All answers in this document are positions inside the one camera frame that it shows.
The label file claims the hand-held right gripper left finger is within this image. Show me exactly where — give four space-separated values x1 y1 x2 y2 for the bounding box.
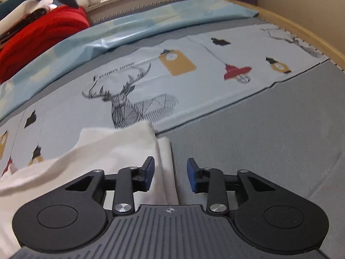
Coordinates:
65 156 156 217

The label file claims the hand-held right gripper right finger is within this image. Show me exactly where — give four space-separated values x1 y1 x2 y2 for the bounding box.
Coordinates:
187 158 274 217

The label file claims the white garment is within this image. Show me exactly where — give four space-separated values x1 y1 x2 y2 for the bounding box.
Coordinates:
0 120 180 259

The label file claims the grey bed sheet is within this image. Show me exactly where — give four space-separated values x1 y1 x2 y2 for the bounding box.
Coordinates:
0 1 345 259

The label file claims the deer printed bed sheet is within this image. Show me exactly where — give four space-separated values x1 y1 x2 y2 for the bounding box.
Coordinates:
0 23 331 177

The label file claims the light blue blanket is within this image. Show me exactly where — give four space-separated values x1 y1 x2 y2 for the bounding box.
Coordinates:
0 0 259 119

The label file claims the wooden bed frame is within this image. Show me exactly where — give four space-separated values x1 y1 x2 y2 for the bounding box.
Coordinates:
207 0 345 72

